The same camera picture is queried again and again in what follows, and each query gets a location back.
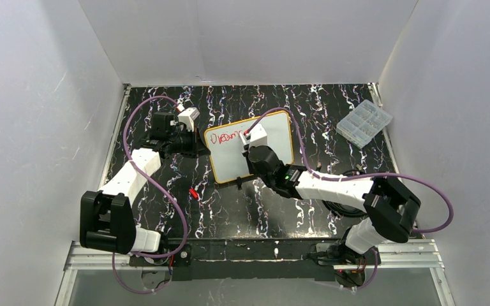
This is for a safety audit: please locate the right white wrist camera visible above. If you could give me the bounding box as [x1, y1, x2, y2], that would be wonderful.
[240, 124, 268, 147]

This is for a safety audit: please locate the yellow framed whiteboard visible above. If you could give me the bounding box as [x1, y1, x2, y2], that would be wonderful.
[204, 111, 294, 184]

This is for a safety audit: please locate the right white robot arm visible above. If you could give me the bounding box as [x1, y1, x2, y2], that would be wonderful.
[245, 145, 421, 254]

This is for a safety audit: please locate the red marker cap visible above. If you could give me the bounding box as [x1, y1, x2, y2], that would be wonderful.
[189, 188, 199, 200]

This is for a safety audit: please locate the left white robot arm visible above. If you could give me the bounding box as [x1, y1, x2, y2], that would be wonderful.
[80, 107, 211, 254]

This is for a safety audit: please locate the clear plastic compartment box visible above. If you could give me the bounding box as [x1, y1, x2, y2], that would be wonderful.
[336, 100, 393, 149]

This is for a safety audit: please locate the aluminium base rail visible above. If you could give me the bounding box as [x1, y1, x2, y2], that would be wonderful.
[56, 238, 455, 305]

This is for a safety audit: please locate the coiled black cable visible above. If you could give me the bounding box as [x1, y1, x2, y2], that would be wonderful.
[321, 168, 373, 219]

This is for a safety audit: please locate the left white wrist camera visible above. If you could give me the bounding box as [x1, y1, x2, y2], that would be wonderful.
[177, 105, 200, 131]

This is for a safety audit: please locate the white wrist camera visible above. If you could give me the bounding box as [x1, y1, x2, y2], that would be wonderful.
[240, 124, 268, 147]
[177, 105, 200, 131]

